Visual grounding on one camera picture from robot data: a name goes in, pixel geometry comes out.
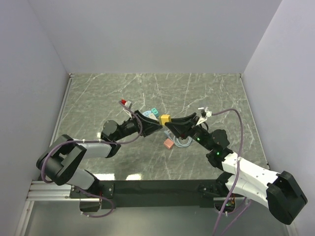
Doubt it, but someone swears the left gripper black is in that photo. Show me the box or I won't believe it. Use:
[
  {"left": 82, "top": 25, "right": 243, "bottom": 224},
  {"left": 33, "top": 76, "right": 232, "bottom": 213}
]
[{"left": 114, "top": 110, "right": 163, "bottom": 141}]

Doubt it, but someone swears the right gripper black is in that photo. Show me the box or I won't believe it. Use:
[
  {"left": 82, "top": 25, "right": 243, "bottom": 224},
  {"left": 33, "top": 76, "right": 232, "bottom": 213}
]
[{"left": 165, "top": 113, "right": 214, "bottom": 151}]

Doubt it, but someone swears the round blue power strip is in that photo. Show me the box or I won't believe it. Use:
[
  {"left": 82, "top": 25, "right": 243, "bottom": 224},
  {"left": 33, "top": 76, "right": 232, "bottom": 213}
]
[{"left": 142, "top": 110, "right": 157, "bottom": 120}]

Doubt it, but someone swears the yellow charger plug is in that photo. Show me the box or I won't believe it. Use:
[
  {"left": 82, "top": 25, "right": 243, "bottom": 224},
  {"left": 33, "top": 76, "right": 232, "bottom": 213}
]
[{"left": 159, "top": 114, "right": 171, "bottom": 126}]

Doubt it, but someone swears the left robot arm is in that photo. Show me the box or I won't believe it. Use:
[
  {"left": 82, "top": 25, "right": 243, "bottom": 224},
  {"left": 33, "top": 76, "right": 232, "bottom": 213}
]
[{"left": 36, "top": 110, "right": 162, "bottom": 198}]

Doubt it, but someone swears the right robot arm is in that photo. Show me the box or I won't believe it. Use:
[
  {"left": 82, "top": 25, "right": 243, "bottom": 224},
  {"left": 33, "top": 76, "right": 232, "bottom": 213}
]
[{"left": 165, "top": 112, "right": 308, "bottom": 225}]

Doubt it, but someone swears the teal usb charger plug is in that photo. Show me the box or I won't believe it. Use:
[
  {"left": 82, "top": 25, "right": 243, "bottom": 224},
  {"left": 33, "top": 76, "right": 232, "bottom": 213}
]
[{"left": 151, "top": 108, "right": 159, "bottom": 118}]

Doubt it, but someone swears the pink charger plug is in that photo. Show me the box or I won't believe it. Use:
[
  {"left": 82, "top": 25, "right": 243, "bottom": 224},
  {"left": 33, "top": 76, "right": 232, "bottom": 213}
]
[{"left": 163, "top": 138, "right": 175, "bottom": 149}]

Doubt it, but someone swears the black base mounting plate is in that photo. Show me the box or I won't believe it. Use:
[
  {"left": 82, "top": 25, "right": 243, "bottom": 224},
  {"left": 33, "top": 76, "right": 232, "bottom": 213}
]
[{"left": 68, "top": 179, "right": 247, "bottom": 209}]

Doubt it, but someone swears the blue power strip cord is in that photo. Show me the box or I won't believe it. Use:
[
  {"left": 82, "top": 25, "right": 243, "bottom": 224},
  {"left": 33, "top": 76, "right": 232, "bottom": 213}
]
[{"left": 163, "top": 130, "right": 193, "bottom": 148}]

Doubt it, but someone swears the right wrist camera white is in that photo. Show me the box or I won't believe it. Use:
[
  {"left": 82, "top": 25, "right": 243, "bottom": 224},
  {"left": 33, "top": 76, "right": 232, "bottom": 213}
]
[{"left": 198, "top": 107, "right": 212, "bottom": 121}]

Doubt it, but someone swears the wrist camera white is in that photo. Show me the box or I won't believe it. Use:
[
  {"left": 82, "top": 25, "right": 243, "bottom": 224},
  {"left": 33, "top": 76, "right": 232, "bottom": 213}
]
[
  {"left": 198, "top": 107, "right": 212, "bottom": 121},
  {"left": 121, "top": 99, "right": 133, "bottom": 109}
]

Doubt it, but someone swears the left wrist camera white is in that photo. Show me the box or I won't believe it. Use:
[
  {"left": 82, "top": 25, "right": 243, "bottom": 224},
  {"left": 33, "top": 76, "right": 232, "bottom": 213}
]
[{"left": 121, "top": 99, "right": 133, "bottom": 109}]

